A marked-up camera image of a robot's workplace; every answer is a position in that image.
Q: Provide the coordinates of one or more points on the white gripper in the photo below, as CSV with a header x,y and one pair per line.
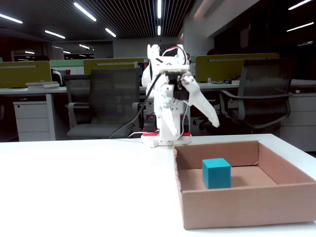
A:
x,y
178,95

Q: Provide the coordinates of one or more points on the blue cube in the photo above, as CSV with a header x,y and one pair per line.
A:
x,y
217,175

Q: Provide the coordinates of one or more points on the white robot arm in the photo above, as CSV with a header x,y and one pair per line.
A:
x,y
154,59

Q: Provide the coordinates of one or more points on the brown cardboard box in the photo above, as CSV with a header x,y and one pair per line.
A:
x,y
247,209

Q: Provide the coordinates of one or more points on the red black table clamp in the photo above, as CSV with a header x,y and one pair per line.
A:
x,y
149,123
186,126

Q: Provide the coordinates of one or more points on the long white office desk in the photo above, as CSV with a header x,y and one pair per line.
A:
x,y
222,86

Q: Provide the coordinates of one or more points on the dark flat book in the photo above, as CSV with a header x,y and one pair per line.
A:
x,y
231,81

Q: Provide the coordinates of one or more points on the yellow desk partition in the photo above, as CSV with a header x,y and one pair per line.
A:
x,y
222,69

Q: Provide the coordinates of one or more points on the grey mesh office chair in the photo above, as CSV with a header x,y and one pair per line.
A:
x,y
111,86

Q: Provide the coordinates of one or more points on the large black office chair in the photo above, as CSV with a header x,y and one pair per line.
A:
x,y
266,81

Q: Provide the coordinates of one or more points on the ceiling light strip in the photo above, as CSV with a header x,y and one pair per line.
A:
x,y
11,18
84,11
159,30
300,5
300,26
159,8
54,34
110,32

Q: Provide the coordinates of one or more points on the olive desk partition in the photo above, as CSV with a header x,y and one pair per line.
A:
x,y
111,63
24,74

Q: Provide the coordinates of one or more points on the white desk side cabinet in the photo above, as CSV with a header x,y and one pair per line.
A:
x,y
301,118

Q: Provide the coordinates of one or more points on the seated person dark jacket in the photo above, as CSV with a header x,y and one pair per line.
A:
x,y
56,76

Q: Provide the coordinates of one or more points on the stack of books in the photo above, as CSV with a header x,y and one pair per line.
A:
x,y
43,84

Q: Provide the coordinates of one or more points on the white drawer cabinet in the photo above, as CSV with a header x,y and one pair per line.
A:
x,y
32,121

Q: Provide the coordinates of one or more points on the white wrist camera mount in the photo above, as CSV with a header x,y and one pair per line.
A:
x,y
172,68

